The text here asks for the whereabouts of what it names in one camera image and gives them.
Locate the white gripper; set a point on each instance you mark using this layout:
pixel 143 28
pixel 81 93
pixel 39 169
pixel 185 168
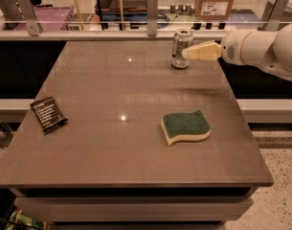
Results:
pixel 231 50

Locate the silver 7up soda can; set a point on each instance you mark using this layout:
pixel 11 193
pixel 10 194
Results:
pixel 182 39

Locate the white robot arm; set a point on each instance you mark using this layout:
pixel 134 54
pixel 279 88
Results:
pixel 270 52

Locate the black rxbar chocolate wrapper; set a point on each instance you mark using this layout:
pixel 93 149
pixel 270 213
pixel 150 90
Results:
pixel 48 114

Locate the cardboard box with label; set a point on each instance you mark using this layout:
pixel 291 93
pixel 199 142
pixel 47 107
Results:
pixel 213 9

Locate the green and yellow sponge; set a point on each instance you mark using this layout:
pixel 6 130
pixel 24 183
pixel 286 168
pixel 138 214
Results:
pixel 185 127

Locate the orange and blue cart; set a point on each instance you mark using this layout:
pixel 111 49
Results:
pixel 122 13

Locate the yellow pole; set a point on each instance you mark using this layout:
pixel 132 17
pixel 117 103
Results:
pixel 76 2

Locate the purple plastic crate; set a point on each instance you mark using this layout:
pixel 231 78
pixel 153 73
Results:
pixel 52 18

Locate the right metal rail bracket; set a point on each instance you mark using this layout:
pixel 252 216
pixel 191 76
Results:
pixel 277 14

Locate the metal rail bracket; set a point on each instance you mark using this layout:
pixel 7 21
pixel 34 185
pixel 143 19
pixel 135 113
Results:
pixel 277 14
pixel 32 25
pixel 152 12

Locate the middle metal rail bracket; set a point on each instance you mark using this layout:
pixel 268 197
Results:
pixel 152 12

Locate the left metal rail bracket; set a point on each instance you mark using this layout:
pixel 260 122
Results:
pixel 32 25

